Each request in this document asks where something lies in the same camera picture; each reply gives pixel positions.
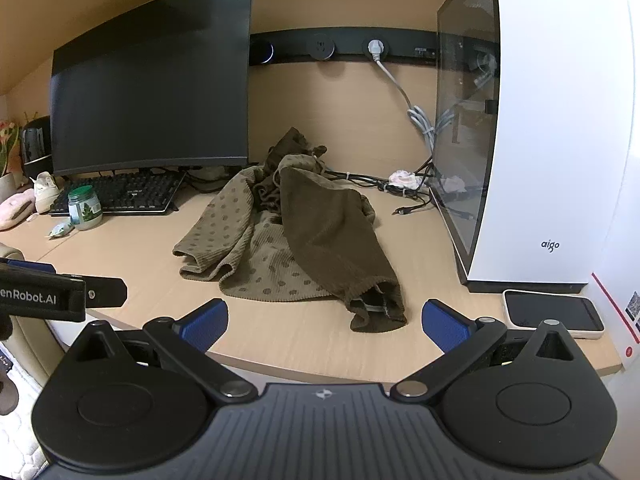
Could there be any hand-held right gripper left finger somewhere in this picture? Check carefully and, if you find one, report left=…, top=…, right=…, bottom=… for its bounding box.
left=65, top=298, right=256, bottom=405

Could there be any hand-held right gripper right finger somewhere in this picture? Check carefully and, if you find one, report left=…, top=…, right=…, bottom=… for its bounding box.
left=390, top=299, right=576, bottom=403

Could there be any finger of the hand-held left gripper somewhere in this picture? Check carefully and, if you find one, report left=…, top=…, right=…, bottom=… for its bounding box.
left=0, top=258, right=57, bottom=275
left=84, top=276, right=128, bottom=310

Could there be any olive polka dot garment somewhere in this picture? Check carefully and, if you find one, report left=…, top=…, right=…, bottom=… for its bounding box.
left=172, top=127, right=409, bottom=334

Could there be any beige sofa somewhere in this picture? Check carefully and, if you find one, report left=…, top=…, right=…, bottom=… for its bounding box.
left=0, top=242, right=68, bottom=396

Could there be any pink plush slipper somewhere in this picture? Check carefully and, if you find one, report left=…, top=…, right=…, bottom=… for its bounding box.
left=0, top=186, right=37, bottom=231

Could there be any white sneaker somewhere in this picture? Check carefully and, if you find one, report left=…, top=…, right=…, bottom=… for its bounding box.
left=33, top=171, right=62, bottom=214

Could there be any glass jar with green lid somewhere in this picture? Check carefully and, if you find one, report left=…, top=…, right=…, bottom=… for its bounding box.
left=67, top=185, right=105, bottom=231

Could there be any black keyboard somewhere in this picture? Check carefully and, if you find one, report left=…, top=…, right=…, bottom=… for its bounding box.
left=48, top=170, right=187, bottom=216

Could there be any potted plant in white pot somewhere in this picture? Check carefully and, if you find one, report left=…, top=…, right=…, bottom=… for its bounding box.
left=0, top=119, right=24, bottom=202

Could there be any phone in white case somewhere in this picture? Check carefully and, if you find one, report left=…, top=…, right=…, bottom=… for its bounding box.
left=501, top=289, right=606, bottom=341

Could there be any black kettle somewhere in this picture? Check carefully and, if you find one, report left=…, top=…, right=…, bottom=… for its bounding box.
left=20, top=116, right=54, bottom=180

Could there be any white quilted bedding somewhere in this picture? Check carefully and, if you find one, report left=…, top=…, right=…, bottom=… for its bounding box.
left=0, top=360, right=53, bottom=480

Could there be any crumpled white tissue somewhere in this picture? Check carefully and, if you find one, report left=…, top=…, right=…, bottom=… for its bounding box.
left=389, top=170, right=419, bottom=191

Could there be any white paper with red label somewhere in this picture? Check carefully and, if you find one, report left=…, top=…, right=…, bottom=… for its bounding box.
left=589, top=272, right=640, bottom=375

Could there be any black computer monitor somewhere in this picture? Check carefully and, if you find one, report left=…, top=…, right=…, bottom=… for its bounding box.
left=49, top=0, right=256, bottom=177

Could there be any white computer case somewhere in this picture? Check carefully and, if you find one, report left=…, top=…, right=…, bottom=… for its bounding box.
left=430, top=0, right=632, bottom=295

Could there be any round black track adapter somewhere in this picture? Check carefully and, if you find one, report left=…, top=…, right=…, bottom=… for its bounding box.
left=249, top=37, right=275, bottom=65

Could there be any round black track socket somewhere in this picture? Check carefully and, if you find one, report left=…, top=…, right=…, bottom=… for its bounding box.
left=308, top=34, right=337, bottom=60

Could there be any black cable bundle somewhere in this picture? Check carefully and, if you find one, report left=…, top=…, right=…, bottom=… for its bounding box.
left=320, top=152, right=447, bottom=217

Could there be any white plug with cable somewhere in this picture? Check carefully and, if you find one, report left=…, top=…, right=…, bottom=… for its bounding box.
left=362, top=37, right=442, bottom=149

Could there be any black wall power track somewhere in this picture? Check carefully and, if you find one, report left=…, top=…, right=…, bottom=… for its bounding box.
left=248, top=26, right=441, bottom=67

